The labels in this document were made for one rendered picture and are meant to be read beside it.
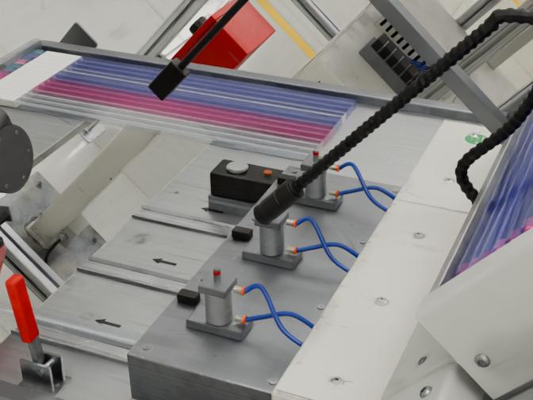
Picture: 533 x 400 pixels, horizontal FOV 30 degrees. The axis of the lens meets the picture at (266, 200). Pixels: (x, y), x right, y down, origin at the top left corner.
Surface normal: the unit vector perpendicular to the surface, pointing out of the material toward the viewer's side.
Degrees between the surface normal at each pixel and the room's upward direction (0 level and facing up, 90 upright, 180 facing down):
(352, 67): 0
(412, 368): 90
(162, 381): 90
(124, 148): 90
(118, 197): 0
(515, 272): 90
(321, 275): 43
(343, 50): 0
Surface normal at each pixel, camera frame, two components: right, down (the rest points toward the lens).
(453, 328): -0.40, 0.47
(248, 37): 0.61, -0.51
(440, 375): -0.69, -0.72
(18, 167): 0.91, 0.07
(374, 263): -0.02, -0.86
